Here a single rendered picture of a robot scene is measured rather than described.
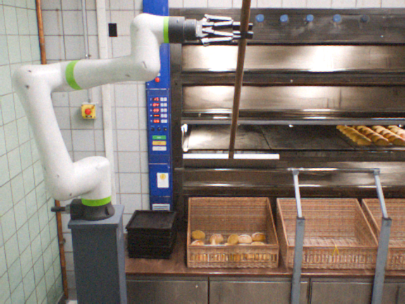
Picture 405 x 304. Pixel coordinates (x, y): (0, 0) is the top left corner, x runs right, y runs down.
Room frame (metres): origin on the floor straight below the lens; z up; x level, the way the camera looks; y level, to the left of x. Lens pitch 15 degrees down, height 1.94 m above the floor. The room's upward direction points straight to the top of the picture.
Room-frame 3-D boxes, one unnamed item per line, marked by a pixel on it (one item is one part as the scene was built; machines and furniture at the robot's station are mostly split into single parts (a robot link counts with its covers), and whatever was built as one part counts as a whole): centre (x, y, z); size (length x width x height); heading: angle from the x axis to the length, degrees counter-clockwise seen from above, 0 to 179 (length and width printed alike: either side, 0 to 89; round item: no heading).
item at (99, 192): (1.69, 0.46, 1.36); 0.16 x 0.13 x 0.19; 148
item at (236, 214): (2.54, -0.18, 0.72); 0.56 x 0.49 x 0.28; 90
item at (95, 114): (2.78, 0.74, 1.46); 0.10 x 0.07 x 0.10; 89
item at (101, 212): (1.69, 0.51, 1.23); 0.26 x 0.15 x 0.06; 93
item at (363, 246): (2.53, -0.78, 0.72); 0.56 x 0.49 x 0.28; 89
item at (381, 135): (3.23, -1.35, 1.21); 0.61 x 0.48 x 0.06; 179
